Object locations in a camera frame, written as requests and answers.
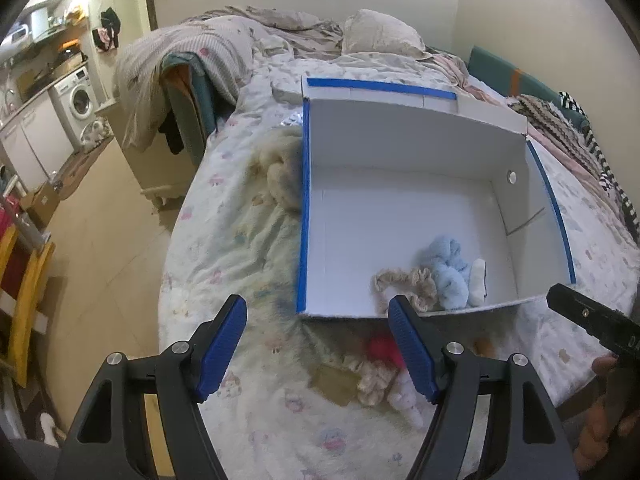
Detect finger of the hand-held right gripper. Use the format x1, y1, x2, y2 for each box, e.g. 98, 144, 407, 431
546, 283, 612, 345

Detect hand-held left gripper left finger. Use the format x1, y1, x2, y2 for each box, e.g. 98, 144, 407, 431
54, 294, 248, 480

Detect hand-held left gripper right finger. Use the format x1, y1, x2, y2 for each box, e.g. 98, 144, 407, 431
387, 295, 581, 480

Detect pink fluffy scrunchie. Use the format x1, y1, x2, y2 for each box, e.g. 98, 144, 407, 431
369, 337, 407, 367

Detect cream frilly scrunchie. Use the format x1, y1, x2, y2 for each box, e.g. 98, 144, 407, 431
344, 356, 397, 407

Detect white fluffy scrunchie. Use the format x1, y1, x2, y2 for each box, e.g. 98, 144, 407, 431
389, 374, 427, 430

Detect beige frilly scrunchie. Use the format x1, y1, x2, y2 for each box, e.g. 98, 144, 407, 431
372, 267, 442, 312

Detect light blue fluffy scrunchie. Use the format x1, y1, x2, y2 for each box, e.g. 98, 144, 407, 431
416, 235, 474, 310

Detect white cardboard box blue tape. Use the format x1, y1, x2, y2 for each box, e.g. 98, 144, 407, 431
297, 76, 578, 320

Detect person's right hand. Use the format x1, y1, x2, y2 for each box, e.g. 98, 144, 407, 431
575, 354, 640, 472

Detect tan flat pouch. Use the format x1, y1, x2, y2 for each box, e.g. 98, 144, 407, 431
311, 364, 359, 407

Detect floral bed quilt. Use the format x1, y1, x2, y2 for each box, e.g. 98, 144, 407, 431
158, 35, 640, 480

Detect black white striped cloth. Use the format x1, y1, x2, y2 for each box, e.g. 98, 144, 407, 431
559, 91, 640, 243

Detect beige fluffy plush cloth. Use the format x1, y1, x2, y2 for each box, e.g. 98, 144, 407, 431
249, 126, 304, 212

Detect zigzag knit cloth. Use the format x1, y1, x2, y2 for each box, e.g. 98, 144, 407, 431
509, 94, 593, 163

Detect yellow wooden rack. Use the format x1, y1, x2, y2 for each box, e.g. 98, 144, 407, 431
0, 227, 57, 388

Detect plush toy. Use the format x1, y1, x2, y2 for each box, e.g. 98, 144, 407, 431
80, 117, 114, 154

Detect teal bed headboard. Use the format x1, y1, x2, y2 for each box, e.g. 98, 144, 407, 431
467, 45, 591, 128

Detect white kitchen cabinet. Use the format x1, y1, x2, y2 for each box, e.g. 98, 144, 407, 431
0, 91, 76, 192

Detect grey striped blanket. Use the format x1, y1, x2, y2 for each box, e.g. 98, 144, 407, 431
113, 6, 346, 150

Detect white washing machine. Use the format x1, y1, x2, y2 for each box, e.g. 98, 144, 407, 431
52, 67, 99, 149

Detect crumpled grey pillow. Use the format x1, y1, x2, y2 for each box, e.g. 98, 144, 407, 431
342, 9, 427, 59

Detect hanging dark clothes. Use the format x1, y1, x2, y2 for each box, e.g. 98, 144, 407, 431
92, 7, 124, 54

